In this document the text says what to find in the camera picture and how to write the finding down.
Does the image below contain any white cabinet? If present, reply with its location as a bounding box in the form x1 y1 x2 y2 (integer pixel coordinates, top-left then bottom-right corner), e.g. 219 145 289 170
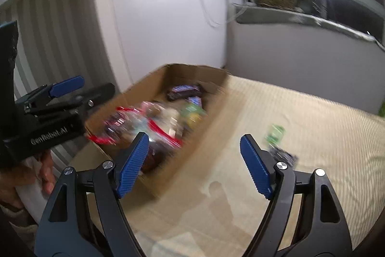
90 0 228 95

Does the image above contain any dark blue snack packet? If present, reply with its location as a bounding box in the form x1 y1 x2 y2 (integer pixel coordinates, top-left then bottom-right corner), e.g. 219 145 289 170
269 147 299 168

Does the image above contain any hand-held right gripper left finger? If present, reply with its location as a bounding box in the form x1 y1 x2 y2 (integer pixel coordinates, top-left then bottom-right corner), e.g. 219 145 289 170
34 132 150 257

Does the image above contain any green snack packet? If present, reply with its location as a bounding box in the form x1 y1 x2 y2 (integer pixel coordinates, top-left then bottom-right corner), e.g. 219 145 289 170
265 124 286 145

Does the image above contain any red-trimmed chocolate cake packet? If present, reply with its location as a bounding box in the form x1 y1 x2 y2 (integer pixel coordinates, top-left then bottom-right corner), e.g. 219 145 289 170
87 106 185 150

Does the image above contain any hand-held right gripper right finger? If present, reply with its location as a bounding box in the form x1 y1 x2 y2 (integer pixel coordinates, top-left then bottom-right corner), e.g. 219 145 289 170
239 134 353 257

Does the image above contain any person's left hand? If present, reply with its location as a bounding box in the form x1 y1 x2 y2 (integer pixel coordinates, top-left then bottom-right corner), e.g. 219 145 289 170
0 152 56 207

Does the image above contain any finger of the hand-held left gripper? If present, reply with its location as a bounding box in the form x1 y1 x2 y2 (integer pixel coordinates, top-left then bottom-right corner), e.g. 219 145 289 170
54 83 116 117
22 75 85 109

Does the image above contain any grey pleated curtain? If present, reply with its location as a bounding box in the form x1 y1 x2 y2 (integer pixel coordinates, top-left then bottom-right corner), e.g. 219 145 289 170
0 0 122 114

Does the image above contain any cardboard box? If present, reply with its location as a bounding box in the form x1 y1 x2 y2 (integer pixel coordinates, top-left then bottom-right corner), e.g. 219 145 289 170
72 64 233 199

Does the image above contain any yellow-green snack packet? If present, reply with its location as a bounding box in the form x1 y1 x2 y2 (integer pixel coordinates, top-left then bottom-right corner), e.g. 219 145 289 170
180 103 207 125

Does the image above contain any brown chocolate bar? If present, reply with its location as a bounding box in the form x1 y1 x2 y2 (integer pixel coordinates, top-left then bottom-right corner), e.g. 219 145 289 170
167 83 205 101

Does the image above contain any wrapped sliced bread loaf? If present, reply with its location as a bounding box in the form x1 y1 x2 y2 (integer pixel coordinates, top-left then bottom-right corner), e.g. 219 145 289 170
157 106 184 138

